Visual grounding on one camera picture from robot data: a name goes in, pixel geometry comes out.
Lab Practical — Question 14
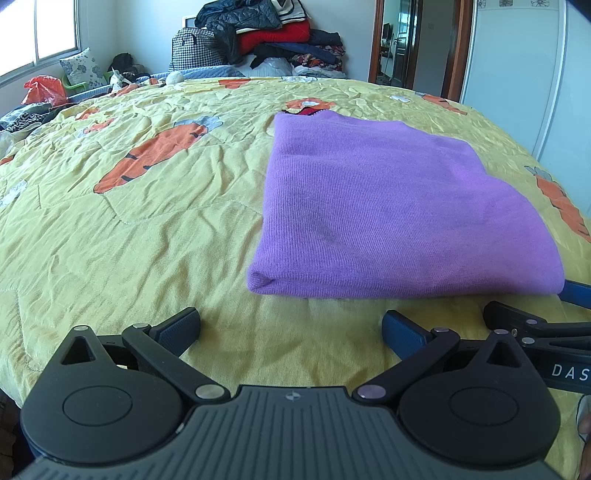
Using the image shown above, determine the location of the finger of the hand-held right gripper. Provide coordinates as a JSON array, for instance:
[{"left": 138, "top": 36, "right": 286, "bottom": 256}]
[
  {"left": 482, "top": 301, "right": 591, "bottom": 344},
  {"left": 560, "top": 279, "right": 591, "bottom": 306}
]

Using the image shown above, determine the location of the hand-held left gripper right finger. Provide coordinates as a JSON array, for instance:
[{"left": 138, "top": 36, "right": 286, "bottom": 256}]
[{"left": 352, "top": 309, "right": 532, "bottom": 409}]

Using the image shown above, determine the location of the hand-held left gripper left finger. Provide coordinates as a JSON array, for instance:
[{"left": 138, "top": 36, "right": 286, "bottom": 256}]
[{"left": 60, "top": 307, "right": 232, "bottom": 407}]

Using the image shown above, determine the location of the purple knit sweater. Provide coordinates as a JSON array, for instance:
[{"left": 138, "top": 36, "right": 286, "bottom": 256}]
[{"left": 246, "top": 102, "right": 566, "bottom": 298}]

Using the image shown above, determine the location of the pile of folded clothes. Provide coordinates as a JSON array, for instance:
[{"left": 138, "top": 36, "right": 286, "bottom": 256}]
[{"left": 249, "top": 30, "right": 348, "bottom": 78}]

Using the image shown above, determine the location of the yellow carrot print bedspread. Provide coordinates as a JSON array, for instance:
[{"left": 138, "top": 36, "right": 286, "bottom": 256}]
[{"left": 0, "top": 76, "right": 591, "bottom": 480}]

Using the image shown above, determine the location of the white wardrobe door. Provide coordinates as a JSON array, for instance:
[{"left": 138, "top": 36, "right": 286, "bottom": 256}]
[{"left": 459, "top": 0, "right": 591, "bottom": 169}]

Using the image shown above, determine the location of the light blue quilt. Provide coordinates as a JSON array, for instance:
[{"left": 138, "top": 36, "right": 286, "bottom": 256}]
[{"left": 69, "top": 65, "right": 245, "bottom": 100}]

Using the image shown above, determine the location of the leopard print cloth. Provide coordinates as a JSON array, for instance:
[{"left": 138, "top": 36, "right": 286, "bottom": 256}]
[{"left": 0, "top": 102, "right": 54, "bottom": 132}]

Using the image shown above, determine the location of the green plastic chair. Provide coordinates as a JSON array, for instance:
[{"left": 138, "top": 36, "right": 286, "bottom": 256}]
[{"left": 62, "top": 69, "right": 116, "bottom": 90}]

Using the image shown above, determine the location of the black bag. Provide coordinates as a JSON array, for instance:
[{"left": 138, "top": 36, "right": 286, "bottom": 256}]
[{"left": 111, "top": 53, "right": 148, "bottom": 77}]

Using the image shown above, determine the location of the orange plastic bag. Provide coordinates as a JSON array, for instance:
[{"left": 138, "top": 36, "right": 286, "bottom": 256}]
[{"left": 22, "top": 75, "right": 70, "bottom": 106}]

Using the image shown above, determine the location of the floral pillow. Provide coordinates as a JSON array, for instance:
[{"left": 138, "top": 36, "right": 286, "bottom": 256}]
[{"left": 59, "top": 47, "right": 109, "bottom": 88}]

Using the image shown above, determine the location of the houndstooth bag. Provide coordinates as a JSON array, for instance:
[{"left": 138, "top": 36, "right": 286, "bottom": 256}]
[{"left": 172, "top": 28, "right": 227, "bottom": 69}]

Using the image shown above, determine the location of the red blanket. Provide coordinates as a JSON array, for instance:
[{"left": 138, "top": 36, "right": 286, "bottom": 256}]
[{"left": 236, "top": 21, "right": 311, "bottom": 52}]

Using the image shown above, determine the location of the dark puffer jacket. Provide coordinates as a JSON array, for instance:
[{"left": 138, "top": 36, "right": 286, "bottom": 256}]
[{"left": 195, "top": 0, "right": 283, "bottom": 65}]

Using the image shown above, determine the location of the window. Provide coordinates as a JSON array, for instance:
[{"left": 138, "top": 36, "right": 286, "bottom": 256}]
[{"left": 0, "top": 0, "right": 81, "bottom": 79}]

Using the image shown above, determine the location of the white black trimmed garment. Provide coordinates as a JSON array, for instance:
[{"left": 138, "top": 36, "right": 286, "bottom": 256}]
[{"left": 277, "top": 0, "right": 309, "bottom": 24}]

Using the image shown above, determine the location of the wooden door frame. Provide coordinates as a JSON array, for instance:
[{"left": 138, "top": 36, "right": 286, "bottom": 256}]
[{"left": 368, "top": 0, "right": 476, "bottom": 102}]

